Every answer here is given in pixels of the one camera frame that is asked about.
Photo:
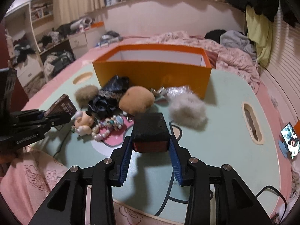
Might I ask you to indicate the white fur pompom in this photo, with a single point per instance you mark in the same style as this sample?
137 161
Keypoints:
188 110

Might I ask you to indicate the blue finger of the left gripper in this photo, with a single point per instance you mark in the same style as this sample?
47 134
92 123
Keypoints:
36 114
51 121

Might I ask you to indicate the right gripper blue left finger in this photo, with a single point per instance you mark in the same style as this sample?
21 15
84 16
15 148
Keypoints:
66 203

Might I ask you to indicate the big-head doll figure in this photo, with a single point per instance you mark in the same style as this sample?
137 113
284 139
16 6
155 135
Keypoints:
83 123

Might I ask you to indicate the pink floral quilt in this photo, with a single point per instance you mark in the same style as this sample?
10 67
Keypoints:
33 174

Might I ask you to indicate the tan round plush toy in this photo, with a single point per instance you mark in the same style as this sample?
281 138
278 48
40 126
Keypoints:
137 99

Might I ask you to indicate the black lace fabric bundle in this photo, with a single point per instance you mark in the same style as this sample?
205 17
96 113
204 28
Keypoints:
106 101

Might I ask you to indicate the yellow-green hanging cloth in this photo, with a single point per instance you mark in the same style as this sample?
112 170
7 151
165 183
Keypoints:
260 31

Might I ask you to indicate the clear plastic bag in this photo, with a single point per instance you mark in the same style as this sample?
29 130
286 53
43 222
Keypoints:
170 92

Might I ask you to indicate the blue phone stand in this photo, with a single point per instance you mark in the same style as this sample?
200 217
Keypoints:
284 149

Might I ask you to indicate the dark red pillow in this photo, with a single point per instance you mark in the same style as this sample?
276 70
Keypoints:
212 57

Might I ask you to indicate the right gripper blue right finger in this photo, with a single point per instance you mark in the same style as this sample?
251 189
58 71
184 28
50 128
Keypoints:
235 202

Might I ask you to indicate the grey clothes pile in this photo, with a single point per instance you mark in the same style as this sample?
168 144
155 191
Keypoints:
235 39

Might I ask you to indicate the black garment on bed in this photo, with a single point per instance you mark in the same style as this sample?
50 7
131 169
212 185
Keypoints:
215 35

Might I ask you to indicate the orange cardboard box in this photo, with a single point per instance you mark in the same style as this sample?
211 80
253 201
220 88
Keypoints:
156 65

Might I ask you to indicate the white drawer cabinet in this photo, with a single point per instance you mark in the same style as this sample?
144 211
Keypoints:
81 43

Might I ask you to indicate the smartphone on stand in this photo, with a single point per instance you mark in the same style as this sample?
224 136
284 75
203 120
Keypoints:
291 139

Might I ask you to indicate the brown fur pompom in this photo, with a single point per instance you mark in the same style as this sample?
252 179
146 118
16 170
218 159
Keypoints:
84 94

